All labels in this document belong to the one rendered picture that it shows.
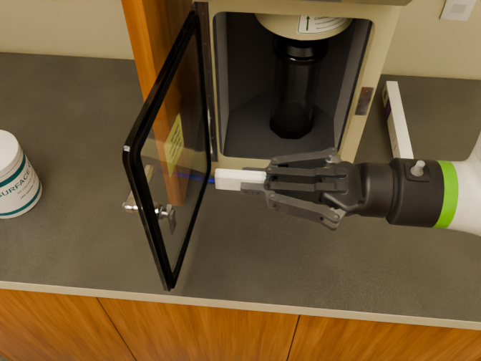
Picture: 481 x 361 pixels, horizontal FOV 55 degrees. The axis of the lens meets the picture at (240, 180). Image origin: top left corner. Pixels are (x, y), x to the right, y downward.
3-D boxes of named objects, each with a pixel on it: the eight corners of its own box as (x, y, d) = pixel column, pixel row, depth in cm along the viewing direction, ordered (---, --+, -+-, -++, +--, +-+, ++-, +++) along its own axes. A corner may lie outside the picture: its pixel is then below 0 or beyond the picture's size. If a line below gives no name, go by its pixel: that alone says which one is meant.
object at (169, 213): (179, 225, 74) (175, 205, 70) (175, 236, 73) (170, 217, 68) (167, 223, 74) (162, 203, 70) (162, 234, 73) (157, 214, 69)
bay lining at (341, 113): (231, 80, 116) (227, -63, 88) (334, 87, 114) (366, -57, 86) (220, 155, 101) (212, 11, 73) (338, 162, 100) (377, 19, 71)
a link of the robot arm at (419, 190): (424, 243, 64) (414, 190, 70) (454, 195, 55) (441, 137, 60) (379, 239, 65) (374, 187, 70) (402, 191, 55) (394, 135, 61)
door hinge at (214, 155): (207, 160, 103) (192, 1, 72) (217, 161, 103) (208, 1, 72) (205, 165, 102) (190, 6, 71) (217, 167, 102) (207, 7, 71)
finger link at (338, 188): (343, 198, 65) (343, 206, 64) (263, 194, 65) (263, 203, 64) (348, 181, 61) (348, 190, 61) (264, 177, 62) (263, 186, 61)
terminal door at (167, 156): (211, 167, 102) (197, 5, 70) (169, 295, 84) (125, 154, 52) (207, 167, 102) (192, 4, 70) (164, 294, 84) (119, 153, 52)
